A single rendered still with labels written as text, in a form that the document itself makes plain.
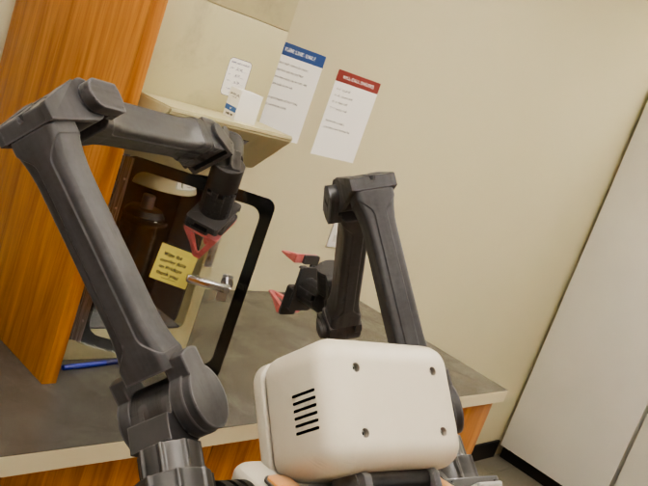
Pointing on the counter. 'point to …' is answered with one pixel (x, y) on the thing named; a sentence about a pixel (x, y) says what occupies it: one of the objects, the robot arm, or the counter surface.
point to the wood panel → (37, 222)
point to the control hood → (257, 137)
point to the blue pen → (89, 364)
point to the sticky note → (173, 265)
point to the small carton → (242, 105)
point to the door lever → (211, 283)
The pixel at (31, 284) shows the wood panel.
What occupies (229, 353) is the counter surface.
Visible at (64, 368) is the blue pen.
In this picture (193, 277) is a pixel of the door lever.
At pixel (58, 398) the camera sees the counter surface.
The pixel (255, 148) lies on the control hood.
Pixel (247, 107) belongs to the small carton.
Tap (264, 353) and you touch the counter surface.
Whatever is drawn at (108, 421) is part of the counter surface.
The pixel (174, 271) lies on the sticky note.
